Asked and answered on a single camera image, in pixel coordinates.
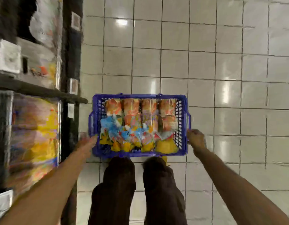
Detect person's right forearm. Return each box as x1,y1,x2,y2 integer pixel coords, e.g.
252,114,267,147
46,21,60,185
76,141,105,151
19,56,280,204
193,145,289,225

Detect row of pale printed packets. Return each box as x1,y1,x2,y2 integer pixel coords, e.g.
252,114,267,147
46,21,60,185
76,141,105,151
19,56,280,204
17,0,63,90

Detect blue plastic shopping basket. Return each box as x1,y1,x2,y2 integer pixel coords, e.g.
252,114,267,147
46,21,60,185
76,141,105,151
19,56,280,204
88,93,192,159

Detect person's right leg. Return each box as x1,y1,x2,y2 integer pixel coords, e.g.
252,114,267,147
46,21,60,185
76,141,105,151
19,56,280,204
142,157,188,225

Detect row of yellow purple packets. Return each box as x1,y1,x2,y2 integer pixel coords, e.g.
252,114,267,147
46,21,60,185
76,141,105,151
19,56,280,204
5,93,61,199

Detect person's left forearm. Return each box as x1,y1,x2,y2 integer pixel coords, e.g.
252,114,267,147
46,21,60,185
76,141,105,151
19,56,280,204
0,147,88,225

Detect person's right hand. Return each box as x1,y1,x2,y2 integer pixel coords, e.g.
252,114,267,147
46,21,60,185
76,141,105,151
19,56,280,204
186,128,207,153

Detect person's leg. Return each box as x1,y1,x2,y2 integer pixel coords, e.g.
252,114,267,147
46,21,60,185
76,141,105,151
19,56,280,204
88,157,136,225
142,157,188,225

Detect black metal store shelf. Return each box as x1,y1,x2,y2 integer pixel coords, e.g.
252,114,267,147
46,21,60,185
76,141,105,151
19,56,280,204
0,0,88,225

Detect person's left hand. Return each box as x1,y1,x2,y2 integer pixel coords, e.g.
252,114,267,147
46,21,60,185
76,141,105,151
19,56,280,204
75,135,98,160

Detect person's left leg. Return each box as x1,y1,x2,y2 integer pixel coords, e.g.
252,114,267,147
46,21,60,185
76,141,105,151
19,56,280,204
88,157,136,225

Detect orange yellow jelly bowl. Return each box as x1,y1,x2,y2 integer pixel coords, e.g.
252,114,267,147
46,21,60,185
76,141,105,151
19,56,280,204
155,137,179,154

